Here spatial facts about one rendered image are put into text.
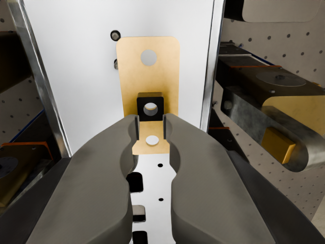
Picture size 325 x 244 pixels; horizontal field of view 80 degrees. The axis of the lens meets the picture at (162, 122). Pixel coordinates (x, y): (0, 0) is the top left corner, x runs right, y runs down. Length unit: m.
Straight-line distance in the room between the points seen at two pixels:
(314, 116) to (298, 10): 0.12
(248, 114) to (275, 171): 0.67
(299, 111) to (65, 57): 0.27
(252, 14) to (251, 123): 0.13
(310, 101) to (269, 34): 0.37
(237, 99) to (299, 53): 0.43
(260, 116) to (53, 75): 0.24
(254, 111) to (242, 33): 0.37
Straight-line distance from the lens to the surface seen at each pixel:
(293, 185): 1.01
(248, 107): 0.25
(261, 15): 0.29
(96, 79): 0.26
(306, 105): 0.27
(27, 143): 0.42
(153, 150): 0.15
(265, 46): 0.62
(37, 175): 0.36
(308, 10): 0.31
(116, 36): 0.23
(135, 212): 0.44
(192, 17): 0.24
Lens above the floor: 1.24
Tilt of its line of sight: 59 degrees down
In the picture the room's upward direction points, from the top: 175 degrees clockwise
